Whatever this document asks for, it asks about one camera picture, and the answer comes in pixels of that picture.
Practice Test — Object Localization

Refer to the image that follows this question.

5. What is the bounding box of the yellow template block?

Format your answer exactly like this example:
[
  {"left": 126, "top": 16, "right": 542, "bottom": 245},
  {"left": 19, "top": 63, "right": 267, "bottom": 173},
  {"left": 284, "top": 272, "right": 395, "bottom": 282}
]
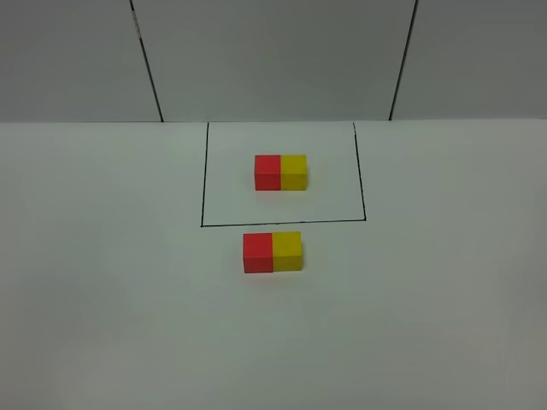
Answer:
[{"left": 280, "top": 155, "right": 308, "bottom": 190}]

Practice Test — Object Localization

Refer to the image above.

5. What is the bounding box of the red template block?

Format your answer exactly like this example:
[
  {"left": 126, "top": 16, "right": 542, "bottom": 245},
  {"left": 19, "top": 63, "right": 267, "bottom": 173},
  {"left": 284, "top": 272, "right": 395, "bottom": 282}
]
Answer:
[{"left": 254, "top": 155, "right": 281, "bottom": 191}]

